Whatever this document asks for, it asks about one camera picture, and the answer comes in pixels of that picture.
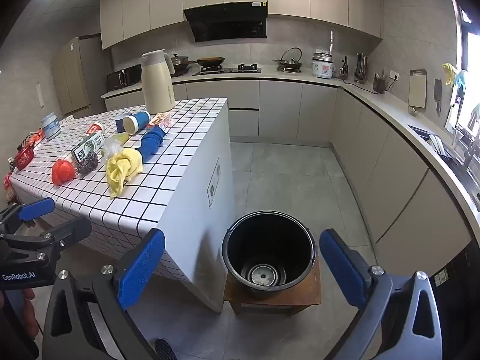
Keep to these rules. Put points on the white jar with blue label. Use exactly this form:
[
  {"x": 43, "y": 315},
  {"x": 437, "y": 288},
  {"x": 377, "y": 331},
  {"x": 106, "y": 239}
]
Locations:
[{"x": 50, "y": 125}]

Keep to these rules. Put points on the black wok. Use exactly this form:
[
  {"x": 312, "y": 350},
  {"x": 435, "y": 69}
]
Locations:
[{"x": 210, "y": 60}]

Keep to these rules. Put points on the cream thermos jug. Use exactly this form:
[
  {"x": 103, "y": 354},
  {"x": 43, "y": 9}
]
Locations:
[{"x": 157, "y": 82}]

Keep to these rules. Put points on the black plastic bucket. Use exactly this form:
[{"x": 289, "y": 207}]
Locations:
[{"x": 268, "y": 255}]

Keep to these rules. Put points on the beige counter cabinets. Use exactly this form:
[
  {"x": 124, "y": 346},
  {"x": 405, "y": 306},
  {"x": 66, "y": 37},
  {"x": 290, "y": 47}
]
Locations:
[{"x": 300, "y": 108}]

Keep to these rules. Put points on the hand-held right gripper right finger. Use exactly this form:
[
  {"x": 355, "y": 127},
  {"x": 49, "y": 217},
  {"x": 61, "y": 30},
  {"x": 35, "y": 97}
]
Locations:
[{"x": 343, "y": 270}]

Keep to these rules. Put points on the blue cloth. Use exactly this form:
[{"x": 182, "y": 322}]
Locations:
[
  {"x": 152, "y": 142},
  {"x": 460, "y": 80}
]

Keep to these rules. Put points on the green and white carton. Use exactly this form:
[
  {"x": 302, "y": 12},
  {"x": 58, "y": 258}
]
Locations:
[{"x": 88, "y": 145}]

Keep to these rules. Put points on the black range hood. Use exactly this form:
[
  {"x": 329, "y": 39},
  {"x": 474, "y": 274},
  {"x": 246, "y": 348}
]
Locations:
[{"x": 228, "y": 22}]

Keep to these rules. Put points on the dark blue tin can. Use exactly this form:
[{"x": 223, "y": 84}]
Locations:
[{"x": 122, "y": 120}]

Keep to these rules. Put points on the steel kitchen sink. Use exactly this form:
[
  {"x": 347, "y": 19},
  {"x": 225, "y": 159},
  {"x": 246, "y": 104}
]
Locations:
[{"x": 442, "y": 146}]

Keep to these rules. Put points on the steel wool scrubber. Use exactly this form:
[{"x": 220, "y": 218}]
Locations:
[{"x": 87, "y": 163}]

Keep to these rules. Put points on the blue hanging cloth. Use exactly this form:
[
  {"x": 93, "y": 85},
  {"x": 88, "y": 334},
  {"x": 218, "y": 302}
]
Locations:
[{"x": 460, "y": 80}]

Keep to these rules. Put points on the black microwave oven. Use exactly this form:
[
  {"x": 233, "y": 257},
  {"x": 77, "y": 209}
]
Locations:
[{"x": 123, "y": 77}]

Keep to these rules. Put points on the white rice cooker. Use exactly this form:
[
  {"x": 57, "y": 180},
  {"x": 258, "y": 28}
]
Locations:
[{"x": 322, "y": 65}]

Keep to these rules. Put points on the dark utensil holder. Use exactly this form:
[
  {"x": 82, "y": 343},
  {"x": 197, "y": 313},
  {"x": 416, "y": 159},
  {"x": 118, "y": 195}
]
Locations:
[{"x": 379, "y": 82}]

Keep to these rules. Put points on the orange small item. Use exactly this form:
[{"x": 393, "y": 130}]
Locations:
[{"x": 35, "y": 137}]

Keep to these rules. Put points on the beige refrigerator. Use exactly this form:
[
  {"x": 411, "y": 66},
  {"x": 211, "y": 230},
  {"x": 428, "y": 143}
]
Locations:
[{"x": 75, "y": 75}]

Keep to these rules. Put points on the black perforated shoe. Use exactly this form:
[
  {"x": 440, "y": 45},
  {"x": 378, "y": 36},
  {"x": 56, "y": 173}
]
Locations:
[{"x": 165, "y": 350}]

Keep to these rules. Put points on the yellow hanging cloth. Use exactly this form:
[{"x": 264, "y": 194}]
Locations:
[{"x": 448, "y": 72}]

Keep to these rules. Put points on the white checkered tablecloth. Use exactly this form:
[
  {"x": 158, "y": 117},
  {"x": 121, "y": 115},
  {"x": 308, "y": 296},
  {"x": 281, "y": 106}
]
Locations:
[{"x": 150, "y": 180}]

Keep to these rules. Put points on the dark glass bottle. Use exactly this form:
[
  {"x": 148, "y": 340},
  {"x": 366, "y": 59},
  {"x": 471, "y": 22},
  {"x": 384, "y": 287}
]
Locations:
[{"x": 344, "y": 68}]

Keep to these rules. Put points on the blue paper cup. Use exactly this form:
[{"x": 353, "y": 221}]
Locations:
[{"x": 138, "y": 122}]

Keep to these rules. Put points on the red patterned pouch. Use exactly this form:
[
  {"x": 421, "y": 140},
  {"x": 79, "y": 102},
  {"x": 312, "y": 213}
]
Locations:
[{"x": 23, "y": 157}]

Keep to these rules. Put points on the clear plastic bag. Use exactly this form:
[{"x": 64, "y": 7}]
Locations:
[{"x": 110, "y": 146}]

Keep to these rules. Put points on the yellow cloth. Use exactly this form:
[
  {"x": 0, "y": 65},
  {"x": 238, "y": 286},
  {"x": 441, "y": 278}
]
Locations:
[
  {"x": 122, "y": 167},
  {"x": 448, "y": 72}
]

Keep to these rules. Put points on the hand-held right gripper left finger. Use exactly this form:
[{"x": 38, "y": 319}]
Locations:
[{"x": 140, "y": 266}]

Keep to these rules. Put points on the person's left hand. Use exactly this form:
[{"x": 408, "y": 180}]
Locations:
[{"x": 30, "y": 311}]

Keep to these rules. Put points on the white wall outlet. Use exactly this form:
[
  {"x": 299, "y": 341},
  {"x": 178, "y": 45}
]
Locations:
[{"x": 394, "y": 75}]

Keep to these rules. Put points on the red paper cup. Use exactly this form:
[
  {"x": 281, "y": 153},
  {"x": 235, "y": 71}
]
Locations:
[{"x": 93, "y": 128}]

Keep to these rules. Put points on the small wooden stool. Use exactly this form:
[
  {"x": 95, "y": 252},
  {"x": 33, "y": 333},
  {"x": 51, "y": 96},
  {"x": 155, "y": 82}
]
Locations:
[{"x": 240, "y": 296}]

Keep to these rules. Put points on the black gas stove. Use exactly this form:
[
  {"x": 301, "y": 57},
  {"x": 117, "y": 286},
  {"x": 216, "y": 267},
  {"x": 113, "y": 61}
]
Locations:
[{"x": 228, "y": 69}]

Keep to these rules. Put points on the green hanging cloth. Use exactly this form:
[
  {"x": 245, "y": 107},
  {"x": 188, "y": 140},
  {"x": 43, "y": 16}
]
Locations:
[{"x": 475, "y": 114}]

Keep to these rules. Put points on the black cleaver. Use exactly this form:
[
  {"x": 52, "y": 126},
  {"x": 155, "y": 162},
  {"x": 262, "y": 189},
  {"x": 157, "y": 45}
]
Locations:
[{"x": 438, "y": 95}]

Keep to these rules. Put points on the red plastic bag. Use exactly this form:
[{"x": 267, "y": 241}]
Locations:
[{"x": 62, "y": 171}]

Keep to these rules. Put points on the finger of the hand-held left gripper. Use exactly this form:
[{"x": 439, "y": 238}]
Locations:
[
  {"x": 35, "y": 209},
  {"x": 69, "y": 230}
]

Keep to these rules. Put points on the orange snack box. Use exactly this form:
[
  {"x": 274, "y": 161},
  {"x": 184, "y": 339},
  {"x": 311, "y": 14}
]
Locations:
[{"x": 159, "y": 119}]

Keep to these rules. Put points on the kitchen window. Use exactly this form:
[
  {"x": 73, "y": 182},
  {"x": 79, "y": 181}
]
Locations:
[{"x": 470, "y": 82}]

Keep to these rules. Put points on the beige cutting board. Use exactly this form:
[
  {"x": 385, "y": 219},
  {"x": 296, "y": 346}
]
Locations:
[{"x": 417, "y": 89}]

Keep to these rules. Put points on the dark cooking pot with lid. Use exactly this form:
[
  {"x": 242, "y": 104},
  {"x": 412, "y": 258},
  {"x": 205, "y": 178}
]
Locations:
[{"x": 180, "y": 63}]

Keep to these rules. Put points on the metal faucet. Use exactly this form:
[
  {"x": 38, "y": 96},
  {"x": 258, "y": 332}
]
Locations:
[{"x": 470, "y": 153}]

